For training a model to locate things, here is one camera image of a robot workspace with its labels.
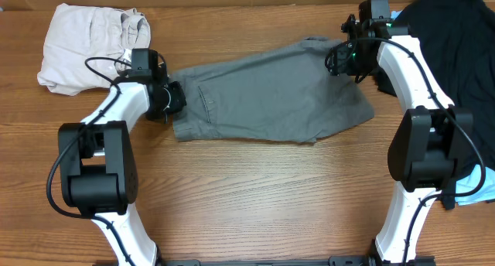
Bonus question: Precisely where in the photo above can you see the light blue garment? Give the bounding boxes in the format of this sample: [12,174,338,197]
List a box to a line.
[390,9,495,207]

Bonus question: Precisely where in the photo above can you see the folded beige shorts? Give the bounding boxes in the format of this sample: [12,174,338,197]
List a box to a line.
[37,3,152,96]

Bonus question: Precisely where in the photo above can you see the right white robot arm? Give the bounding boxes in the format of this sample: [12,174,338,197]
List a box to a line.
[325,19,473,265]

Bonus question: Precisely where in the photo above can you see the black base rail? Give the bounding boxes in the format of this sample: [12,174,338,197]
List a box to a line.
[154,254,437,266]

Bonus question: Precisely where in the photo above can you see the black t-shirt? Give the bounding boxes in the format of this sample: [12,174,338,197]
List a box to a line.
[373,0,495,211]

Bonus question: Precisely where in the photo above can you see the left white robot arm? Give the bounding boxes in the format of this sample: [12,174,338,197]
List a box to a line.
[53,74,186,265]

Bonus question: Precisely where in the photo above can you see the grey shorts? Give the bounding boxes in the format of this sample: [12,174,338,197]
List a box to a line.
[171,37,374,142]

